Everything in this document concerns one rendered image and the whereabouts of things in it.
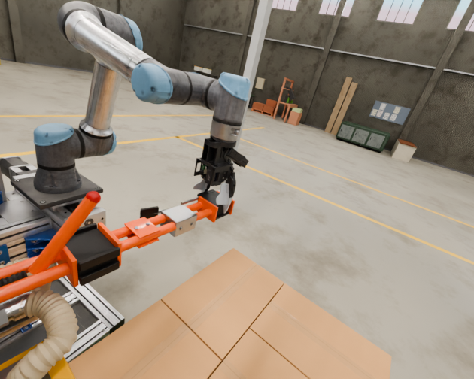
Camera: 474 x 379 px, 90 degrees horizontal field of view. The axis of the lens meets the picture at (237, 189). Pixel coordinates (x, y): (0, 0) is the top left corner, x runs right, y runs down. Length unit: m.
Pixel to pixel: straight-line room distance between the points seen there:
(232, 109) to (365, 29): 14.50
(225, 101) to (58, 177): 0.72
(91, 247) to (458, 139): 14.68
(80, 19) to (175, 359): 1.15
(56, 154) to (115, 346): 0.76
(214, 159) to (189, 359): 0.83
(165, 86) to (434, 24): 14.60
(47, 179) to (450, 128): 14.54
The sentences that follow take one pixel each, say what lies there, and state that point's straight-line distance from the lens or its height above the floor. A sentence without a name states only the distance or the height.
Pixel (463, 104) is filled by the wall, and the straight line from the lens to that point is 14.73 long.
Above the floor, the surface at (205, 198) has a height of 1.24.
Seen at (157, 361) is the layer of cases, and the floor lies 0.54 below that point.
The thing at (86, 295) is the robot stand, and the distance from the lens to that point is 1.79.
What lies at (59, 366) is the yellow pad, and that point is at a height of 1.11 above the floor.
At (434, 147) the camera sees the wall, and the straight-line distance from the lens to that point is 14.68.
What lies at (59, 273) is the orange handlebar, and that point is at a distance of 0.51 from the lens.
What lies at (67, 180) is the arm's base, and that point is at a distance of 1.10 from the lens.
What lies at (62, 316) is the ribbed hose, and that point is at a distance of 0.51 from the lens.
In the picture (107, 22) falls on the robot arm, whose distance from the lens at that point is 0.91.
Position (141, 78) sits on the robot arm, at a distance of 0.56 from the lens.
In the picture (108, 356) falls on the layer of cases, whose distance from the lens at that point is 1.19.
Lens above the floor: 1.57
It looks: 25 degrees down
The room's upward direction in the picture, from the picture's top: 14 degrees clockwise
